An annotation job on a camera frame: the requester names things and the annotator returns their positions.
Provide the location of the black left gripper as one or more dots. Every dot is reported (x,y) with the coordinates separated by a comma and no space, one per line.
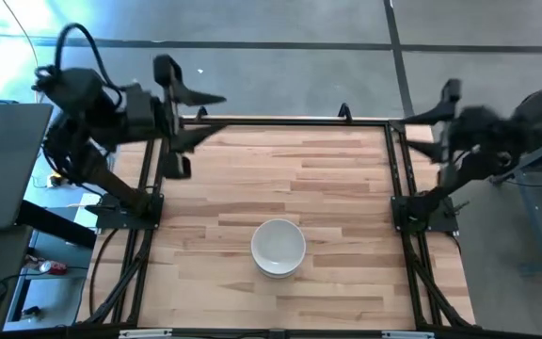
(146,113)

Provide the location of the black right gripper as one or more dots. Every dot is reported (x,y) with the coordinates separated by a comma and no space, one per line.
(478,134)

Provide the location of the white speckled bowl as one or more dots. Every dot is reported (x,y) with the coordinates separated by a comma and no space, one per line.
(278,245)

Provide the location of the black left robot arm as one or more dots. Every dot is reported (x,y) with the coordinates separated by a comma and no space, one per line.
(78,94)

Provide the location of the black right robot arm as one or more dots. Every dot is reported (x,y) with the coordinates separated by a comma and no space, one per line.
(539,113)

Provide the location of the blue metal cart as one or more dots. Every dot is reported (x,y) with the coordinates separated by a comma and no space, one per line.
(529,207)

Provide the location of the yellow power plug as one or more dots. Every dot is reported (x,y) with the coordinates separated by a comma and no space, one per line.
(56,179)

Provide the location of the black stand beam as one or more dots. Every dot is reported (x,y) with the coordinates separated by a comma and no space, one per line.
(54,223)

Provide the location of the grey laptop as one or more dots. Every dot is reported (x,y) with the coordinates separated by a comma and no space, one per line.
(7,165)

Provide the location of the red drink can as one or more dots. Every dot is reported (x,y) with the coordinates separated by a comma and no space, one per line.
(57,268)

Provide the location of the black aluminium table frame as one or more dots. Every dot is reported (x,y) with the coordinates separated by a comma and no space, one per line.
(275,122)

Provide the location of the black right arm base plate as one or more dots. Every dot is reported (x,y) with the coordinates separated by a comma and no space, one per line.
(445,221)

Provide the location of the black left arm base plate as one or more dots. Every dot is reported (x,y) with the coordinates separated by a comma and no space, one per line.
(111,219)

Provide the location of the white table edge bracket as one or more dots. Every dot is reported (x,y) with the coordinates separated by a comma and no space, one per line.
(407,335)
(144,334)

